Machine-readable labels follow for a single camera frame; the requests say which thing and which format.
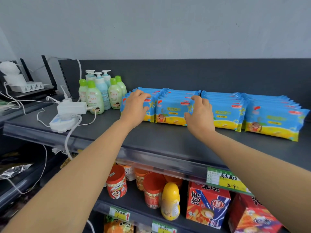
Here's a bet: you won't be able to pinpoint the rows of blue wipe packets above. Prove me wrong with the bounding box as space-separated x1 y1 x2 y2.
120 87 310 142

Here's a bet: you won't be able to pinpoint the red blue snack box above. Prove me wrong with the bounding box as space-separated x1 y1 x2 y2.
186 182 231 230
228 193 283 233

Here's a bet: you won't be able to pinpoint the person's right hand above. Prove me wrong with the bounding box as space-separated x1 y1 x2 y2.
184 95 215 141

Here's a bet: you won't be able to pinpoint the thin white cable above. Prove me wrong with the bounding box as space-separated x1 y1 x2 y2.
80 108 97 127

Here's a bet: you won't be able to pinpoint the person's left hand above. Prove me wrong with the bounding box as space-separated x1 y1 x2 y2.
119 89 152 130

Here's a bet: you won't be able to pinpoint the green yellow price tag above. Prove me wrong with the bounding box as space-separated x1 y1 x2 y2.
109 206 131 222
152 220 177 233
206 167 253 195

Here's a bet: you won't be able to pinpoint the yellow plastic bottle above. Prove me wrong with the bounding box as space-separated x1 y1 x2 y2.
160 182 181 221

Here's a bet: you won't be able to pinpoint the orange lidded clear jar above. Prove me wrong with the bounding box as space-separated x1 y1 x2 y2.
134 167 151 192

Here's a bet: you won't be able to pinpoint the white plastic device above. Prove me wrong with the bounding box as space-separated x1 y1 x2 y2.
49 114 82 133

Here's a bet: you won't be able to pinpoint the person's right forearm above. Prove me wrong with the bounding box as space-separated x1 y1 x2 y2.
200 129 311 233

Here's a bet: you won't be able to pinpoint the white orange snack can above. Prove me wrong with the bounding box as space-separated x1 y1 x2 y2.
118 163 136 182

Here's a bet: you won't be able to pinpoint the orange green snack bag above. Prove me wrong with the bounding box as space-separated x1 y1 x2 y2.
104 215 134 233

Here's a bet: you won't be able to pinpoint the dark grey shelf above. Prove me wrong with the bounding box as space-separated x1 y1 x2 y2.
4 58 311 233

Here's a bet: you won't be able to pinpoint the person's left forearm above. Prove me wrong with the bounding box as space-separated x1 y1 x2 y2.
0 118 136 233

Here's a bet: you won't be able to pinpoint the silver foil bag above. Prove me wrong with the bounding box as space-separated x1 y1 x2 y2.
0 163 33 180

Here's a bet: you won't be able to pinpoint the red orange snack can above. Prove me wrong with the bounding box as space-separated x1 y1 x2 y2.
143 172 166 209

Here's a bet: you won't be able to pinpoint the white round camera device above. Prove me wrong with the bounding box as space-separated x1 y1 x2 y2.
0 61 27 86

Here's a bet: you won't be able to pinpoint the thick white cable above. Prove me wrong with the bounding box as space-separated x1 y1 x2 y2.
64 115 83 161

